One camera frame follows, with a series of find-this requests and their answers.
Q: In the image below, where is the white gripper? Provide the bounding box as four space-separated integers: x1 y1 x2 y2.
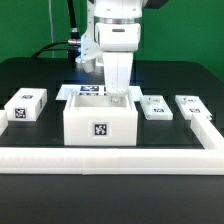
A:
95 22 140 104

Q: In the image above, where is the white cabinet body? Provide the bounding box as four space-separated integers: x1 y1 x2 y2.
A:
63 92 138 146

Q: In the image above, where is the white cabinet door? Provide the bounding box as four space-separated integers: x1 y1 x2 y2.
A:
175 95 212 120
140 95 173 120

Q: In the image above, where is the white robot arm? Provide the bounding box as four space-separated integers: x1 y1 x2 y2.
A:
80 0 169 103

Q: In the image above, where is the white cabinet top block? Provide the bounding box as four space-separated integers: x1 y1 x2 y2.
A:
4 88 47 121

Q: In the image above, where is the white marker base sheet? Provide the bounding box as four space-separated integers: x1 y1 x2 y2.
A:
56 84 143 102

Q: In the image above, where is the black cable bundle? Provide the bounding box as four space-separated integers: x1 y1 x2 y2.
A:
31 0 82 62

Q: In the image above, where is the white U-shaped obstacle frame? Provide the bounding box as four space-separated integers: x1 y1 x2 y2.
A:
0 114 224 175

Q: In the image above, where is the thin white cable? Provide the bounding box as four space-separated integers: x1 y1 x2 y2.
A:
48 0 55 59

